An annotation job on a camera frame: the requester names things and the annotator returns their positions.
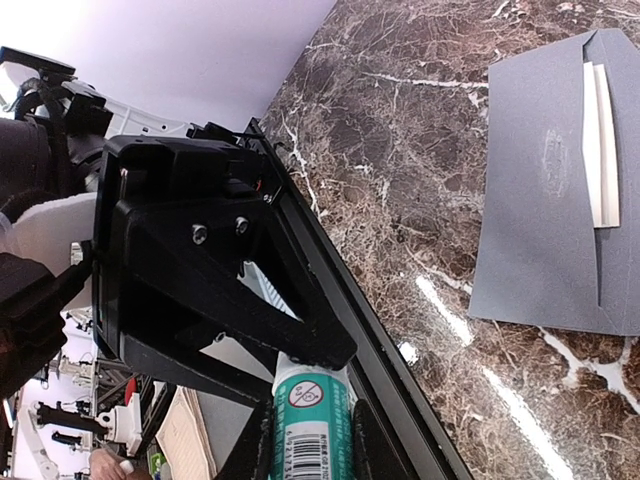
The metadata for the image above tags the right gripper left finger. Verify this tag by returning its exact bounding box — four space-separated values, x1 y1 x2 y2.
227 401 274 480

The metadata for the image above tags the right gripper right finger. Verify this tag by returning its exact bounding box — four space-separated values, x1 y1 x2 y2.
352 399 400 480

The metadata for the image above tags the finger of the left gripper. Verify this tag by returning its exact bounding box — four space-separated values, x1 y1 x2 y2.
120 333 271 408

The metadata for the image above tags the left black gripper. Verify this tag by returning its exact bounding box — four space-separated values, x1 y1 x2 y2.
93 136 357 370

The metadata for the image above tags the green white glue stick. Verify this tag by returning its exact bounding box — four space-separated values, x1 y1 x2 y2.
270 353 355 480

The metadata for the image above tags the grey blue envelope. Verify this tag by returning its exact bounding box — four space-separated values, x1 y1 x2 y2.
469 28 639 336

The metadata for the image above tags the white letter paper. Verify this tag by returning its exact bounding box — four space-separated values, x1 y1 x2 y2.
582 62 621 229

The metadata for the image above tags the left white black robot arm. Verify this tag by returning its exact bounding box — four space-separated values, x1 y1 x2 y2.
1 48 357 405

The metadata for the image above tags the black curved front rail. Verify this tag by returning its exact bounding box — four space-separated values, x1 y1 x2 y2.
242 118 471 479

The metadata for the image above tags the light blue slotted cable duct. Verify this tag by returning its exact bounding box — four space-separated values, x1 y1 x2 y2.
238 262 299 320

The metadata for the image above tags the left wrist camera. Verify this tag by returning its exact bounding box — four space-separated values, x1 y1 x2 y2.
1 46 76 107

